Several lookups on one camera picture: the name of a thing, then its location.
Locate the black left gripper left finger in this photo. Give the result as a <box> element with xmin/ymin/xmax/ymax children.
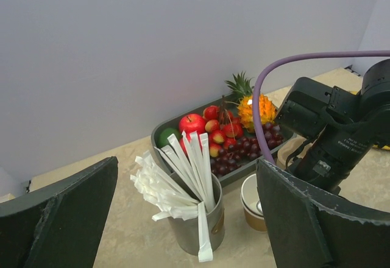
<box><xmin>1</xmin><ymin>157</ymin><xmax>118</xmax><ymax>267</ymax></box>

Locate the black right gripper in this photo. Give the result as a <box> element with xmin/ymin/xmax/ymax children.
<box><xmin>276</xmin><ymin>77</ymin><xmax>363</xmax><ymax>146</ymax></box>

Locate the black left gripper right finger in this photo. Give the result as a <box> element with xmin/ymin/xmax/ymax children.
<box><xmin>257</xmin><ymin>160</ymin><xmax>389</xmax><ymax>267</ymax></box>

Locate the brown paper coffee cup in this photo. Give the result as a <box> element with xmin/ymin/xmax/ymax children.
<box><xmin>240</xmin><ymin>174</ymin><xmax>267</xmax><ymax>233</ymax></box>

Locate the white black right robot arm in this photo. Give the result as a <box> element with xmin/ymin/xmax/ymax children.
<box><xmin>275</xmin><ymin>60</ymin><xmax>389</xmax><ymax>192</ymax></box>

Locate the dark green fruit tray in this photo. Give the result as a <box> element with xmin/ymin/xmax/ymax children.
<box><xmin>151</xmin><ymin>98</ymin><xmax>297</xmax><ymax>188</ymax></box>

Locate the brown pulp cup carrier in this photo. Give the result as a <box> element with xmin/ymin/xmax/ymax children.
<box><xmin>277</xmin><ymin>136</ymin><xmax>306</xmax><ymax>169</ymax></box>

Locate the orange pineapple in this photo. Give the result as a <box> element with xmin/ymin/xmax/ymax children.
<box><xmin>224</xmin><ymin>71</ymin><xmax>277</xmax><ymax>133</ymax></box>

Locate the red cherry cluster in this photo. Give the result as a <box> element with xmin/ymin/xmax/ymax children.
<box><xmin>202</xmin><ymin>96</ymin><xmax>243</xmax><ymax>158</ymax></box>

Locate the purple grape bunch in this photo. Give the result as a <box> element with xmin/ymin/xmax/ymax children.
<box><xmin>209</xmin><ymin>122</ymin><xmax>285</xmax><ymax>177</ymax></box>

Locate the red apple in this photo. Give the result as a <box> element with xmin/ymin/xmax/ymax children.
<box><xmin>179</xmin><ymin>113</ymin><xmax>206</xmax><ymax>134</ymax></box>

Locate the grey metal straw holder cup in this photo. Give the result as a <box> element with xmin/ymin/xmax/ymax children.
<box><xmin>168</xmin><ymin>174</ymin><xmax>225</xmax><ymax>256</ymax></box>

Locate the white wrapped straw bundle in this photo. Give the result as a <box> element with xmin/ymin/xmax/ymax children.
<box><xmin>130</xmin><ymin>132</ymin><xmax>216</xmax><ymax>263</ymax></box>

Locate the green lime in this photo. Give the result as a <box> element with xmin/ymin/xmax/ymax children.
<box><xmin>157</xmin><ymin>127</ymin><xmax>182</xmax><ymax>148</ymax></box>

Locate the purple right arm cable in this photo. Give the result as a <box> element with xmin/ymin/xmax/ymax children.
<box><xmin>252</xmin><ymin>50</ymin><xmax>390</xmax><ymax>164</ymax></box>

